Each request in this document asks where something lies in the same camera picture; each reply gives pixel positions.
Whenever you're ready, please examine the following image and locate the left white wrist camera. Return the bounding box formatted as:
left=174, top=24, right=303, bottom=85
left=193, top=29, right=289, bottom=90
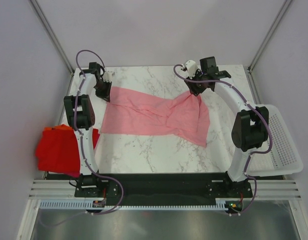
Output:
left=103, top=71, right=115, bottom=83

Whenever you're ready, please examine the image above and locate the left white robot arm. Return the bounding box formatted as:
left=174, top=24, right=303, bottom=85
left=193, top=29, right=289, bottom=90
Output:
left=64, top=62, right=112, bottom=198

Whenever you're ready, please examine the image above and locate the white slotted cable duct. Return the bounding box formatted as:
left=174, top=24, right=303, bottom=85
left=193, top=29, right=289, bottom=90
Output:
left=39, top=199, right=228, bottom=211

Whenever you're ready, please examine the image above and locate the white plastic laundry basket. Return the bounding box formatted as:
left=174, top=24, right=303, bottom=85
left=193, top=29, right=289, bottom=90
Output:
left=247, top=104, right=303, bottom=177

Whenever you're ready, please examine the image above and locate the red folded t shirt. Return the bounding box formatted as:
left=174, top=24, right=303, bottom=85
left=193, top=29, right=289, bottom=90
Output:
left=35, top=129, right=75, bottom=174

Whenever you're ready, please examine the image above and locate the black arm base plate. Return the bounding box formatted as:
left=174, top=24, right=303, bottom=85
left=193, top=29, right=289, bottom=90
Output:
left=47, top=172, right=253, bottom=207

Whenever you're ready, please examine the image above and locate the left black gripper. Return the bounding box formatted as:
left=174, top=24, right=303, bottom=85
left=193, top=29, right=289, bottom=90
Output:
left=94, top=80, right=112, bottom=103

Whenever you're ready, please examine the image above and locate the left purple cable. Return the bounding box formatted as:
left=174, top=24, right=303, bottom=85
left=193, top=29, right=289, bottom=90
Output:
left=41, top=49, right=126, bottom=228

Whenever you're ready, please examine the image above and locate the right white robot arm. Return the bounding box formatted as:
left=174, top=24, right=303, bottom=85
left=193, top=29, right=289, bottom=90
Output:
left=181, top=56, right=271, bottom=197

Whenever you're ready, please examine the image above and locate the front aluminium frame rail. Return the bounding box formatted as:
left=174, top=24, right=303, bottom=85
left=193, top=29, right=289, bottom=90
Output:
left=29, top=180, right=301, bottom=201

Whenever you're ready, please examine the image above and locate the orange folded t shirt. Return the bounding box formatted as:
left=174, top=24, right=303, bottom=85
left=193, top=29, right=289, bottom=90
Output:
left=44, top=124, right=73, bottom=131

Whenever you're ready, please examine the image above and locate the aluminium frame post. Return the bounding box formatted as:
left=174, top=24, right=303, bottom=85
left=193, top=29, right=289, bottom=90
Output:
left=28, top=0, right=74, bottom=75
left=247, top=0, right=294, bottom=74

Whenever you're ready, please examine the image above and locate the left aluminium frame post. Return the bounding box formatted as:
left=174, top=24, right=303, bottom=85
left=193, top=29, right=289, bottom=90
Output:
left=28, top=0, right=74, bottom=75

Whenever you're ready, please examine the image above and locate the right aluminium frame post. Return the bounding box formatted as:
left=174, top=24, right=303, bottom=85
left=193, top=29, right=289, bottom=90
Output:
left=247, top=0, right=294, bottom=74

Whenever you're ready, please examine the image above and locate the pink t shirt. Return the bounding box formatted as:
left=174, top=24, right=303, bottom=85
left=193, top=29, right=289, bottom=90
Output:
left=101, top=87, right=210, bottom=148

